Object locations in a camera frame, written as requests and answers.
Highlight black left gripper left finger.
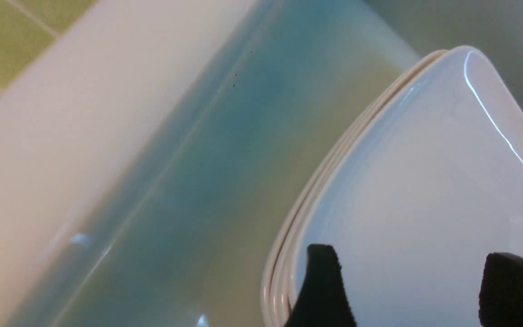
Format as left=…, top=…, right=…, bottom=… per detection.
left=284, top=244, right=357, bottom=327

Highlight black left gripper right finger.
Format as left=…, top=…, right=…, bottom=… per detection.
left=478, top=253, right=523, bottom=327

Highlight top stacked white square plate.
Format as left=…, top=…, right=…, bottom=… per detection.
left=276, top=46, right=523, bottom=327

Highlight lower stacked white plates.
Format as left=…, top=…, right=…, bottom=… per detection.
left=260, top=49, right=448, bottom=327

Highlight large white plastic tub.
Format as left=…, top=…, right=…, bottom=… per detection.
left=0, top=0, right=523, bottom=327

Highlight green checked table mat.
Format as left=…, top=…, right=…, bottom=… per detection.
left=0, top=0, right=95, bottom=93

